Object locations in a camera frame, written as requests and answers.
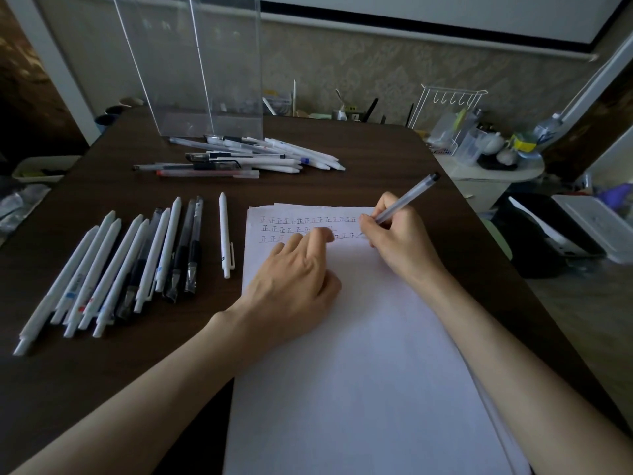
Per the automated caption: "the person's left hand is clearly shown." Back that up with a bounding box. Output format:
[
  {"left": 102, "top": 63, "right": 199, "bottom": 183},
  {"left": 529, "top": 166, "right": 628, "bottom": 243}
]
[{"left": 210, "top": 226, "right": 343, "bottom": 362}]

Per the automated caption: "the person's right hand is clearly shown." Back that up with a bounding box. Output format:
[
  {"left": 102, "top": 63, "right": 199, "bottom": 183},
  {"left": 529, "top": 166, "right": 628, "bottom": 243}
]
[{"left": 358, "top": 191, "right": 451, "bottom": 292}]

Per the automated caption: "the stack of white paper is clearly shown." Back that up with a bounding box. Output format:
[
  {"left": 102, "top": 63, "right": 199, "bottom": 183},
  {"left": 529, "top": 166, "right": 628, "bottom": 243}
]
[{"left": 222, "top": 202, "right": 533, "bottom": 475}]

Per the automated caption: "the pile of pens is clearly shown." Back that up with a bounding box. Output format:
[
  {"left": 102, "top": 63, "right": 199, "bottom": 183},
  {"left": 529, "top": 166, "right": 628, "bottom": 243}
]
[{"left": 132, "top": 135, "right": 346, "bottom": 180}]

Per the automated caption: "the person's left forearm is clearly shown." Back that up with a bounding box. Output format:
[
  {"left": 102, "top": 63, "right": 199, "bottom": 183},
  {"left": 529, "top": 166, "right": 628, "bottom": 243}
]
[{"left": 9, "top": 316, "right": 258, "bottom": 475}]

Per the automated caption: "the person's right forearm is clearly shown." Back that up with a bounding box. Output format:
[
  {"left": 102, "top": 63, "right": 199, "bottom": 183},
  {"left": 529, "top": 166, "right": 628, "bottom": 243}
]
[{"left": 420, "top": 269, "right": 633, "bottom": 475}]

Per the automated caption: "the white low cabinet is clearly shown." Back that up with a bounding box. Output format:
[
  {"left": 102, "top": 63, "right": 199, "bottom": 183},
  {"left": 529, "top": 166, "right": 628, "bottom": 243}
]
[{"left": 435, "top": 152, "right": 545, "bottom": 213}]

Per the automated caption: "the clear plastic measuring jug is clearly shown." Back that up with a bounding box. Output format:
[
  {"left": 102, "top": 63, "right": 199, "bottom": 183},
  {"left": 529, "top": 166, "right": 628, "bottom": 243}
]
[{"left": 454, "top": 128, "right": 485, "bottom": 166}]

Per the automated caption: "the black round tray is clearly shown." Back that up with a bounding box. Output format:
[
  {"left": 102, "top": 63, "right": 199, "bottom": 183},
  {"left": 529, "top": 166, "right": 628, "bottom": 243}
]
[{"left": 477, "top": 154, "right": 518, "bottom": 172}]

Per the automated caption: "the black bag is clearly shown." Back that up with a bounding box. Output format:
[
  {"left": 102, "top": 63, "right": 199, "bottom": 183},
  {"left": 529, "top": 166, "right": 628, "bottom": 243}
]
[{"left": 492, "top": 192, "right": 607, "bottom": 280}]

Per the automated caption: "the black router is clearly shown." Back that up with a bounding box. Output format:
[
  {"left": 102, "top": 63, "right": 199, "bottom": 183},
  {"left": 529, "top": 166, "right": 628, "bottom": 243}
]
[{"left": 363, "top": 97, "right": 415, "bottom": 127}]

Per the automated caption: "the clear plastic bottle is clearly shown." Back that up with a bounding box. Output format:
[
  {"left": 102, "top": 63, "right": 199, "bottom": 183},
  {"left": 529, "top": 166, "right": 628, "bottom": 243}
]
[{"left": 533, "top": 112, "right": 562, "bottom": 144}]

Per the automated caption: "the purple bottle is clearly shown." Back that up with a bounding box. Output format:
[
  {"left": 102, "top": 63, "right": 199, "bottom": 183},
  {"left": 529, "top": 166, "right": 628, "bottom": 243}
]
[{"left": 595, "top": 182, "right": 633, "bottom": 208}]

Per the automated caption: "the white projector screen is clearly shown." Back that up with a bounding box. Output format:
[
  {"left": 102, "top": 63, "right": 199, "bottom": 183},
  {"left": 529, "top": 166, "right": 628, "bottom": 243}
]
[{"left": 259, "top": 0, "right": 629, "bottom": 63}]

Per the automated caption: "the group of colourful cups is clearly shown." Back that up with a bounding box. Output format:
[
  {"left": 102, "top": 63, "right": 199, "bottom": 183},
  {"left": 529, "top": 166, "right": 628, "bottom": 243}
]
[{"left": 94, "top": 97, "right": 144, "bottom": 135}]

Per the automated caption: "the beige plastic bin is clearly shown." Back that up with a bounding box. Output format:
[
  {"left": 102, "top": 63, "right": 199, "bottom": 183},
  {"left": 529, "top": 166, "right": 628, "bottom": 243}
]
[{"left": 12, "top": 155, "right": 82, "bottom": 183}]

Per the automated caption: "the white wire hook rack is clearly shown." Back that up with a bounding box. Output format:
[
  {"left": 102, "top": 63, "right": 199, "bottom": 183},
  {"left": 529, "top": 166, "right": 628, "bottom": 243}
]
[{"left": 406, "top": 84, "right": 489, "bottom": 154}]

